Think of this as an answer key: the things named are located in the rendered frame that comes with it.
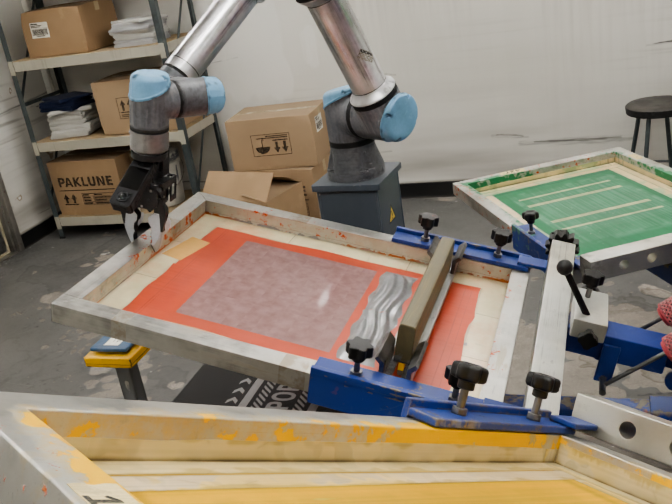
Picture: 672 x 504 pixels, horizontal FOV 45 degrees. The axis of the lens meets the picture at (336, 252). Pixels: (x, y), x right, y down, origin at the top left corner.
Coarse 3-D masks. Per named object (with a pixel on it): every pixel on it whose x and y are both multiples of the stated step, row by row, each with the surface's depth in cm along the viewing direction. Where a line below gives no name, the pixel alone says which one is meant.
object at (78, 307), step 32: (192, 224) 184; (256, 224) 187; (288, 224) 184; (320, 224) 183; (128, 256) 160; (416, 256) 178; (96, 288) 148; (512, 288) 165; (64, 320) 142; (96, 320) 140; (128, 320) 139; (160, 320) 140; (512, 320) 153; (192, 352) 137; (224, 352) 134; (256, 352) 135; (512, 352) 143; (288, 384) 133
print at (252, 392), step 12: (240, 384) 170; (252, 384) 169; (264, 384) 169; (276, 384) 168; (228, 396) 166; (240, 396) 166; (252, 396) 165; (264, 396) 164; (276, 396) 164; (288, 396) 163; (300, 396) 162; (276, 408) 159; (288, 408) 159; (300, 408) 158; (312, 408) 157
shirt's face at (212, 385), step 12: (204, 372) 177; (216, 372) 176; (228, 372) 176; (192, 384) 173; (204, 384) 172; (216, 384) 172; (228, 384) 171; (180, 396) 169; (192, 396) 169; (204, 396) 168; (216, 396) 167; (324, 408) 157
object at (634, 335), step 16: (608, 336) 141; (624, 336) 142; (640, 336) 142; (656, 336) 143; (576, 352) 144; (592, 352) 143; (624, 352) 142; (640, 352) 141; (656, 352) 140; (656, 368) 141
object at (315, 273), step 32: (192, 256) 170; (224, 256) 172; (256, 256) 173; (288, 256) 175; (320, 256) 176; (288, 288) 162; (320, 288) 163; (352, 288) 165; (416, 288) 168; (480, 288) 171; (448, 320) 157
